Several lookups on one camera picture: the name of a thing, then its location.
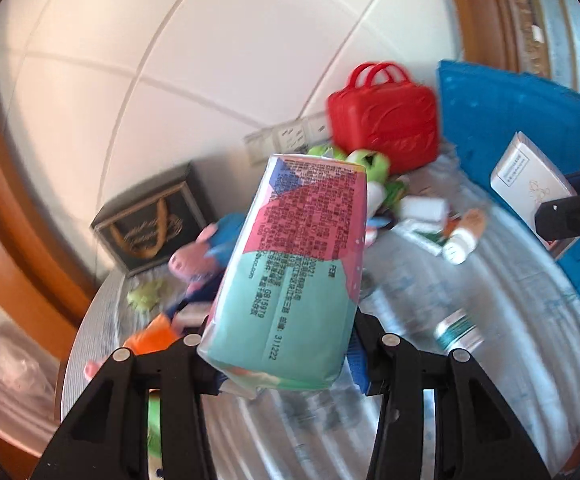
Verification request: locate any white booklet box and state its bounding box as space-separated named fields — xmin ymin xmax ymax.
xmin=490 ymin=131 xmax=575 ymax=259

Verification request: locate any small white pill bottle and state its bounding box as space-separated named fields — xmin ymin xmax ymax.
xmin=433 ymin=309 xmax=484 ymax=353

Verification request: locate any clear plastic floss box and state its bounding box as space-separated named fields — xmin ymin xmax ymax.
xmin=398 ymin=195 xmax=450 ymax=233

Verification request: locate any pink Kotex pad pack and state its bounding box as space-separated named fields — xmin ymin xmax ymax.
xmin=198 ymin=155 xmax=367 ymax=391

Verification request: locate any orange dress pig plush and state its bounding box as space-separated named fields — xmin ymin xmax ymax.
xmin=82 ymin=311 xmax=182 ymax=380

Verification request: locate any white bottle orange label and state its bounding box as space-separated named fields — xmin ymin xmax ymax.
xmin=442 ymin=208 xmax=486 ymax=264

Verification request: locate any small green frog toy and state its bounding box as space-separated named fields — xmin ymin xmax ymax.
xmin=126 ymin=278 xmax=168 ymax=312

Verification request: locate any blue plastic storage crate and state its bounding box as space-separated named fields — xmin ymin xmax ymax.
xmin=438 ymin=60 xmax=580 ymax=298

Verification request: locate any white flat medicine box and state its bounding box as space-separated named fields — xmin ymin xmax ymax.
xmin=172 ymin=301 xmax=212 ymax=334

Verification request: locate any green white flat box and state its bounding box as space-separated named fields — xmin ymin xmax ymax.
xmin=392 ymin=219 xmax=446 ymax=256

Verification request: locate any small blue-shirt pig plush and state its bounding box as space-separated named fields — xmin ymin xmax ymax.
xmin=168 ymin=212 xmax=246 ymax=302

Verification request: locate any green frog plush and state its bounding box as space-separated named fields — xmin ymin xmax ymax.
xmin=307 ymin=144 xmax=408 ymax=229

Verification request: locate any black gift box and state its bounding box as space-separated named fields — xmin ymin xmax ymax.
xmin=90 ymin=162 xmax=216 ymax=275

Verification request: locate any red plastic carry case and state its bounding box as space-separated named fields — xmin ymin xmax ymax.
xmin=327 ymin=62 xmax=440 ymax=174

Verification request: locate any green bear keychain pouch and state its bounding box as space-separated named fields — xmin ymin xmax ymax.
xmin=147 ymin=390 xmax=162 ymax=458

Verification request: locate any white wall power socket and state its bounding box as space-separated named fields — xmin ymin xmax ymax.
xmin=274 ymin=122 xmax=308 ymax=154

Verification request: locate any white wall switch panel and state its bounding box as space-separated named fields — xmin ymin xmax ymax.
xmin=243 ymin=129 xmax=278 ymax=166

